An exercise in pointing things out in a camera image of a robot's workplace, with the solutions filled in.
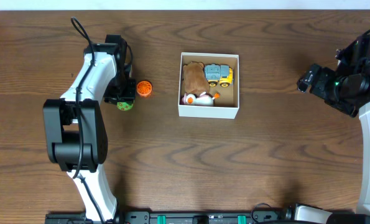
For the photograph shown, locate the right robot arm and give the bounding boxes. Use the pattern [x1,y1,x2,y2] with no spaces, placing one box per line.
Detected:
[293,31,370,223]

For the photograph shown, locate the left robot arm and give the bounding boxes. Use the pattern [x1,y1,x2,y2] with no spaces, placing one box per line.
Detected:
[43,34,136,223]

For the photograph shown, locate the grey yellow toy truck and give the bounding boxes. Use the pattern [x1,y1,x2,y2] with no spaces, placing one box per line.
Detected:
[204,64,234,88]

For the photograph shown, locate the left black cable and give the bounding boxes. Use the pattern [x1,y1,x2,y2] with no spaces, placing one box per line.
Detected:
[70,16,108,224]

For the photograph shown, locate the green ball with orange numbers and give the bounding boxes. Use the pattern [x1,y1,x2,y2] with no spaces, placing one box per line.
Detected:
[116,101,134,111]

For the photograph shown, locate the brown plush toy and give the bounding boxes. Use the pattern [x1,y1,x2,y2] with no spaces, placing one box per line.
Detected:
[183,62,210,95]

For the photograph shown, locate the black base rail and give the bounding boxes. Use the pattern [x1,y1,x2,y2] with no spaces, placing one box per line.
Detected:
[44,203,356,224]

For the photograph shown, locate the white pink toy animal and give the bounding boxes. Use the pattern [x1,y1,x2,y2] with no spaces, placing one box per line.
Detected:
[180,92,220,106]

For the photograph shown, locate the orange round toy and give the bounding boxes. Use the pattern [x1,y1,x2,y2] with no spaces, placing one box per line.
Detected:
[136,80,152,97]

